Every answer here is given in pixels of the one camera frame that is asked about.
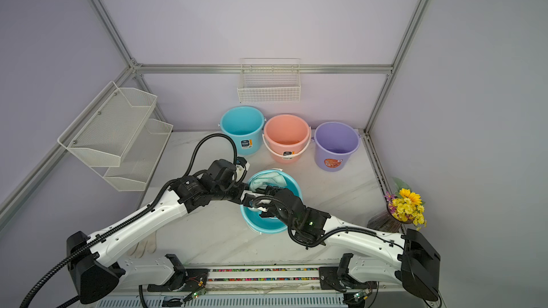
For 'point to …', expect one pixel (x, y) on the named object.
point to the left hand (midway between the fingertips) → (248, 194)
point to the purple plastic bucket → (335, 143)
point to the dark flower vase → (383, 220)
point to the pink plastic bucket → (285, 137)
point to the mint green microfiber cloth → (268, 179)
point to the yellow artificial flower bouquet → (406, 205)
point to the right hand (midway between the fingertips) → (261, 187)
